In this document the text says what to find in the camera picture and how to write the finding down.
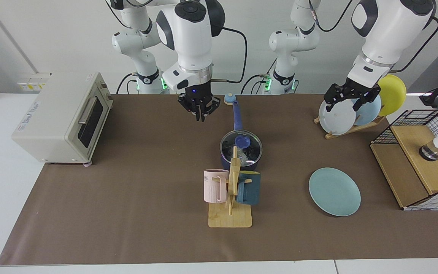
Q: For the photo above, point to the glass lid with blue knob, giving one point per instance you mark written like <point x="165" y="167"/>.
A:
<point x="242" y="141"/>

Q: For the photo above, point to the white vermicelli bundle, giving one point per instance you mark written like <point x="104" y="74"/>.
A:
<point x="246" y="158"/>

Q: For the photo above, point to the light blue plate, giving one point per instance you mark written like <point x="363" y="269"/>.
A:
<point x="371" y="110"/>

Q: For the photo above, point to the pale grey plate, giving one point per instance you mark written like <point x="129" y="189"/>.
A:
<point x="338" y="120"/>

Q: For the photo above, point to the wooden plate rack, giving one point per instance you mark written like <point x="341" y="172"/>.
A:
<point x="359" y="128"/>

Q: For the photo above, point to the yellow plate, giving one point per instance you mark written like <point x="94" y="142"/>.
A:
<point x="394" y="95"/>

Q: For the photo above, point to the teal round plate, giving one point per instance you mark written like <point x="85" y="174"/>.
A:
<point x="335" y="192"/>

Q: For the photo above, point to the small blue round thing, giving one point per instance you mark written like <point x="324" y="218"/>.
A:
<point x="230" y="99"/>

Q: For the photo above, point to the pink ribbed cup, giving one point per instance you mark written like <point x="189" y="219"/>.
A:
<point x="213" y="188"/>

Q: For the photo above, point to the dark teal cup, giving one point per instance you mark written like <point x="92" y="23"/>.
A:
<point x="251" y="190"/>

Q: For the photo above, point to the wooden cup stand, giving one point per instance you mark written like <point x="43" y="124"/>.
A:
<point x="230" y="219"/>

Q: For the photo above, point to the pale toaster oven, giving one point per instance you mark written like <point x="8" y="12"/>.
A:
<point x="44" y="121"/>

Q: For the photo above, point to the brown table cloth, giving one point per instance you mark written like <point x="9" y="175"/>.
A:
<point x="89" y="243"/>

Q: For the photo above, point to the white wall socket strip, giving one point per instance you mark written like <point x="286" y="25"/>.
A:
<point x="32" y="82"/>

